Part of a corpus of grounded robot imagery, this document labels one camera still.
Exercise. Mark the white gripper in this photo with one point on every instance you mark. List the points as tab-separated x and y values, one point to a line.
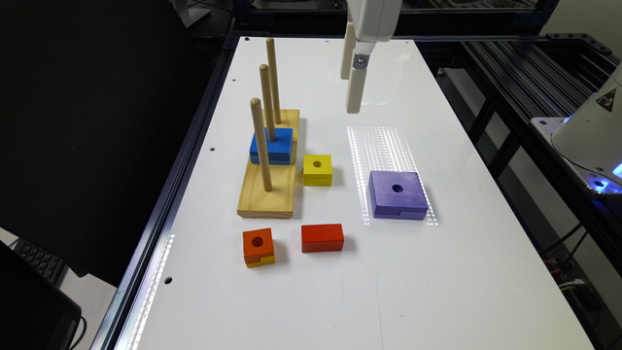
371	21

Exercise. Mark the yellow block with hole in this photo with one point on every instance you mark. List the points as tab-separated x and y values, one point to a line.
317	170

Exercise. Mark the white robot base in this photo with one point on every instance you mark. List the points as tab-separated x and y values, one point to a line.
589	141

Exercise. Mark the blue block on peg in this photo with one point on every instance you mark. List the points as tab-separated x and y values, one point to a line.
280	152

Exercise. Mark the purple square block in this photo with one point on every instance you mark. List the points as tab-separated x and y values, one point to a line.
397	195

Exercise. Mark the red rectangular block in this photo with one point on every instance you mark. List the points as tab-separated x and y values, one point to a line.
322	238

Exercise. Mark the orange and yellow block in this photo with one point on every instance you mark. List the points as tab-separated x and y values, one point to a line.
258	247

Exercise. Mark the rear wooden peg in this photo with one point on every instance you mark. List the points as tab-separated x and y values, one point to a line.
273	78

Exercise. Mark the wooden peg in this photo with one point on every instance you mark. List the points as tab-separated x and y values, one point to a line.
257	116
267	101
273	78

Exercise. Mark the middle wooden peg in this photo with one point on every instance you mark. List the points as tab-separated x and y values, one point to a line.
267	101

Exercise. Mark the front wooden peg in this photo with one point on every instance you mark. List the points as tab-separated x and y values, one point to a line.
257	116

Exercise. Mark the black keyboard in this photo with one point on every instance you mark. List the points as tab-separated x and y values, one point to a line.
50	266

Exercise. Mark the black monitor corner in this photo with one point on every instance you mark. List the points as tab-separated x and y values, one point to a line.
35	314

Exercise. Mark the black aluminium frame rack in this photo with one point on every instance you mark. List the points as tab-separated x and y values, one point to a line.
521	82

